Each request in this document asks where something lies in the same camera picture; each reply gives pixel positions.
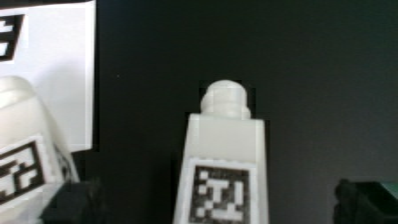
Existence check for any white table leg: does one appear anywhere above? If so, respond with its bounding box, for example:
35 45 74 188
0 76 78 212
172 80 270 224

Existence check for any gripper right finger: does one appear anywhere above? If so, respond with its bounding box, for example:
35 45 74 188
332 179 398 224

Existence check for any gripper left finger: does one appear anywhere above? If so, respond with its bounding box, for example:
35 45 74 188
39 181 106 224

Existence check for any white marker sheet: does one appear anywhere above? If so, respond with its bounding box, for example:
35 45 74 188
0 0 96 151

